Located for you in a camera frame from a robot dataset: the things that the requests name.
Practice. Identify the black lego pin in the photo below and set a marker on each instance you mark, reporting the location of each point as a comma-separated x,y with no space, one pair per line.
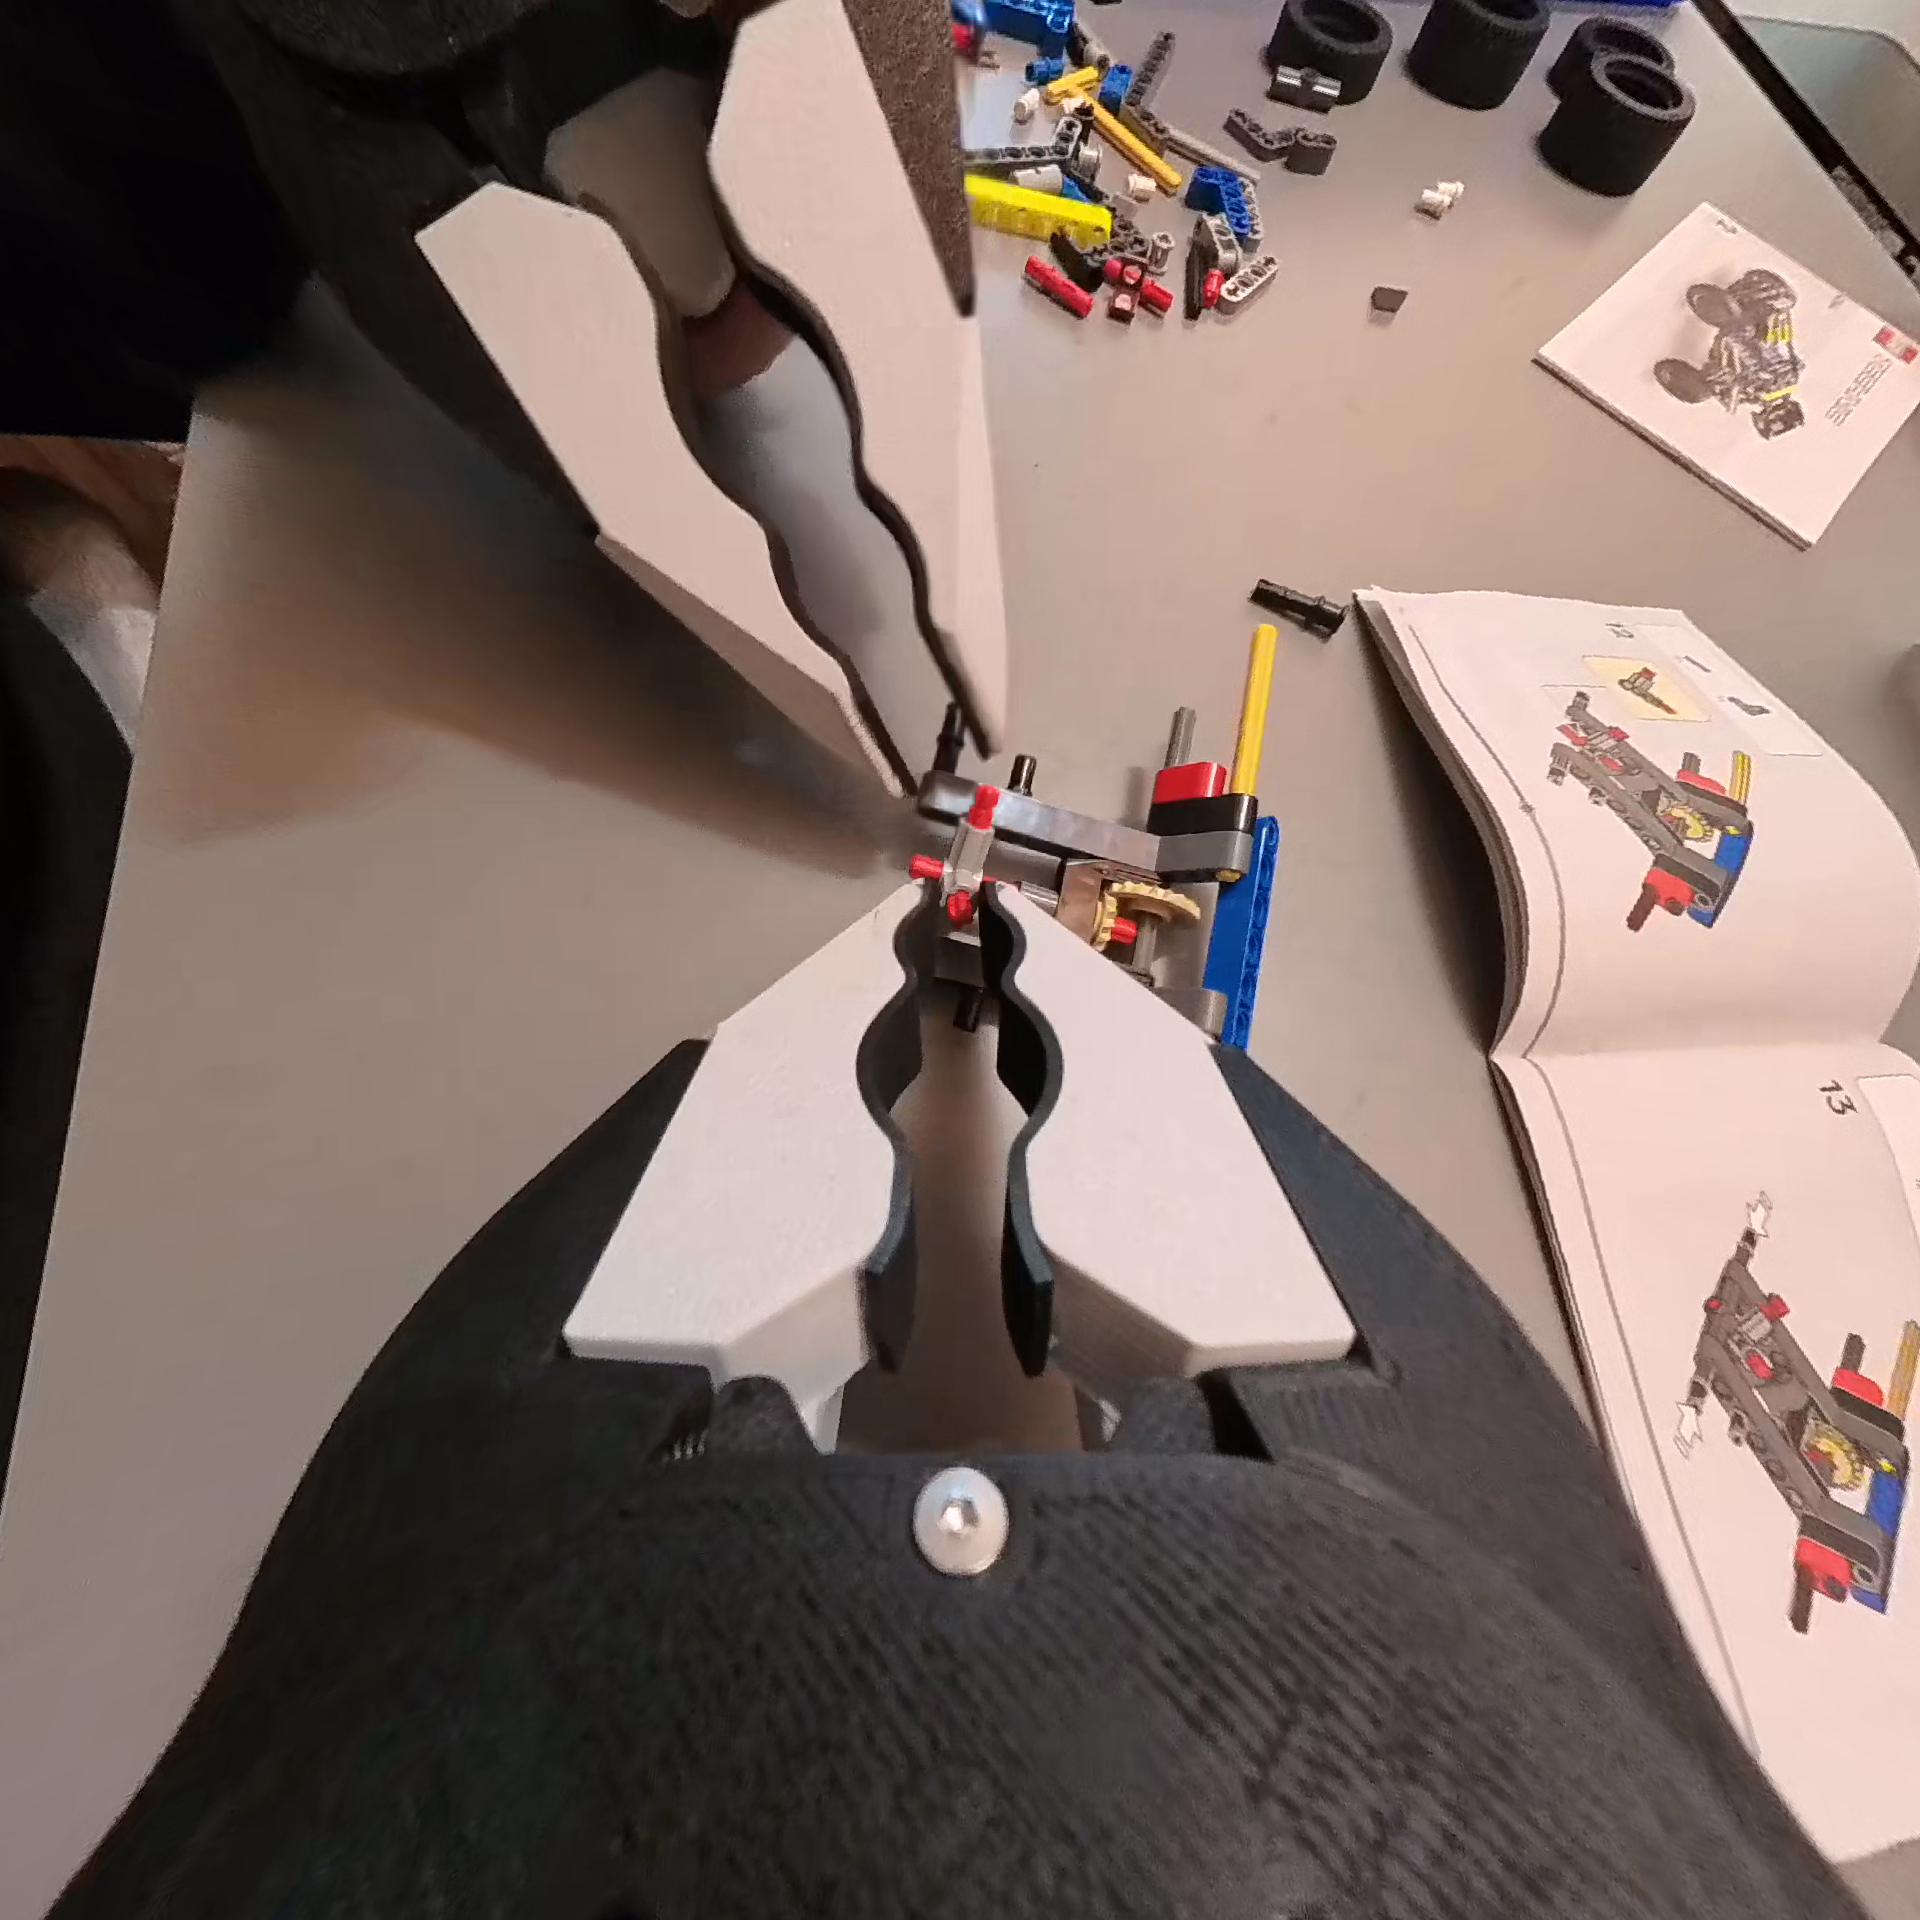
1298,605
949,735

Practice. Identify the open lego instruction booklet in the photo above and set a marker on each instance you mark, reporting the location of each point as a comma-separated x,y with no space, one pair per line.
1652,1141

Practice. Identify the black rubber lego tire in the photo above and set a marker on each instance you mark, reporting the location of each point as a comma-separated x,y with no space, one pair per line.
1477,53
1599,42
1328,42
1617,129

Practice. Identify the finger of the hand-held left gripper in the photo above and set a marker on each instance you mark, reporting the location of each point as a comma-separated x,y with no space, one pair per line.
840,194
600,376

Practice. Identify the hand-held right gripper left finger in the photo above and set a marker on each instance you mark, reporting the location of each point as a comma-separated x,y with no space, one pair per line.
751,1170

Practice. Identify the long yellow lego beam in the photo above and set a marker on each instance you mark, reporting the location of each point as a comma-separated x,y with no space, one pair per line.
1037,207

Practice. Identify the partly built lego vehicle chassis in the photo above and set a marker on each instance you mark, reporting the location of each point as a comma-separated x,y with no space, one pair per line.
1050,840

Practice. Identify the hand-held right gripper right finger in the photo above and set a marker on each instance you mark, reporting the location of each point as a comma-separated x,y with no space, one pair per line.
1172,1200

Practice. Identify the closed lego instruction booklet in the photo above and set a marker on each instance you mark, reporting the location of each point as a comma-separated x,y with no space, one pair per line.
1815,436

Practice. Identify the pile of lego pieces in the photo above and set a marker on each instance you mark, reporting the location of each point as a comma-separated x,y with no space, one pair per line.
1223,189

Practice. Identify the black lego connector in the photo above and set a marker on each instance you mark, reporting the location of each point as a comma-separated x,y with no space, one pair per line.
1301,88

